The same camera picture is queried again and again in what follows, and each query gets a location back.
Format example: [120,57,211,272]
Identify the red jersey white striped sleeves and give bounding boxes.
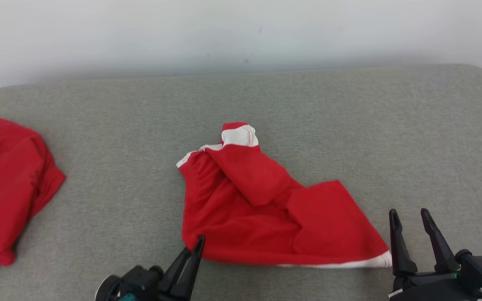
[0,117,67,301]

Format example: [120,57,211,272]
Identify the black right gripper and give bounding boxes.
[387,208,482,301]

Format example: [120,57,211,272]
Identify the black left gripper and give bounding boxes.
[115,236,205,301]

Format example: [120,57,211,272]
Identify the red shorts white trim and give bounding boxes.
[176,122,393,269]

